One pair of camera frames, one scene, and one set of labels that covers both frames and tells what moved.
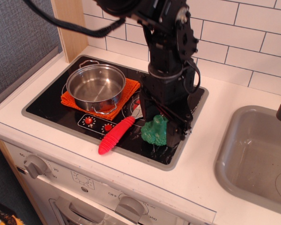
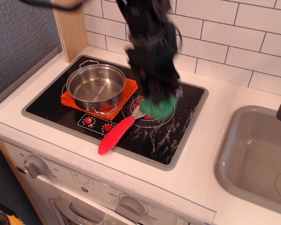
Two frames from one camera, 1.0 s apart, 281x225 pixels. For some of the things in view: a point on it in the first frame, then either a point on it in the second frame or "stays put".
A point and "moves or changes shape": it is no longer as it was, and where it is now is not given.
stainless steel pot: (93, 86) stays put
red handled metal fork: (116, 133) stays put
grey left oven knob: (34, 165) stays put
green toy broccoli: (155, 131) moves or changes shape
